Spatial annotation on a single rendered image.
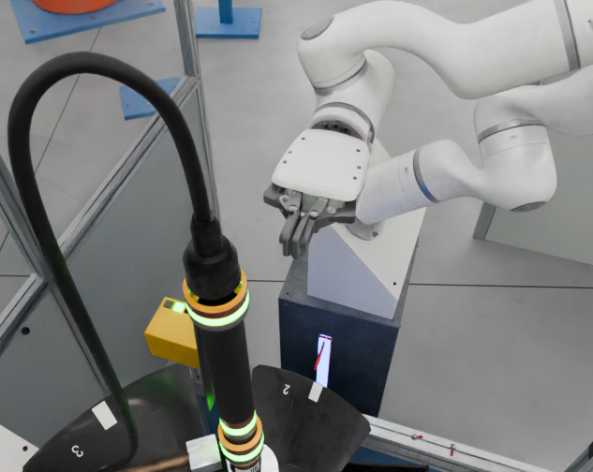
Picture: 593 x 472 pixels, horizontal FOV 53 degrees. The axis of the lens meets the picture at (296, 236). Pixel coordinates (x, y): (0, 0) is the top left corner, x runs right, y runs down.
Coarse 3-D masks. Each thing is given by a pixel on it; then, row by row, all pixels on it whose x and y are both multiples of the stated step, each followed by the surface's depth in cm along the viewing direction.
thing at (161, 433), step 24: (144, 384) 75; (168, 384) 76; (192, 384) 78; (144, 408) 75; (168, 408) 76; (192, 408) 77; (72, 432) 72; (96, 432) 73; (120, 432) 74; (144, 432) 75; (168, 432) 76; (192, 432) 77; (48, 456) 72; (96, 456) 73; (120, 456) 74; (144, 456) 75; (168, 456) 76
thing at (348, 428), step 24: (264, 384) 101; (312, 384) 103; (264, 408) 99; (288, 408) 99; (312, 408) 100; (336, 408) 102; (264, 432) 96; (288, 432) 97; (312, 432) 98; (336, 432) 99; (360, 432) 101; (288, 456) 94; (312, 456) 95; (336, 456) 96
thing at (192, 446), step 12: (192, 444) 60; (192, 456) 60; (216, 456) 60; (264, 456) 68; (192, 468) 59; (204, 468) 60; (216, 468) 60; (228, 468) 65; (264, 468) 67; (276, 468) 67
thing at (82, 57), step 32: (64, 64) 26; (96, 64) 26; (128, 64) 27; (32, 96) 26; (160, 96) 28; (192, 160) 31; (32, 192) 30; (192, 192) 33; (32, 224) 32; (64, 288) 36; (96, 352) 42; (128, 416) 50; (128, 448) 54
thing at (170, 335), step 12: (156, 312) 126; (168, 312) 126; (180, 312) 126; (156, 324) 124; (168, 324) 124; (180, 324) 124; (192, 324) 124; (156, 336) 123; (168, 336) 122; (180, 336) 122; (192, 336) 122; (156, 348) 126; (168, 348) 125; (180, 348) 123; (192, 348) 121; (180, 360) 127; (192, 360) 125
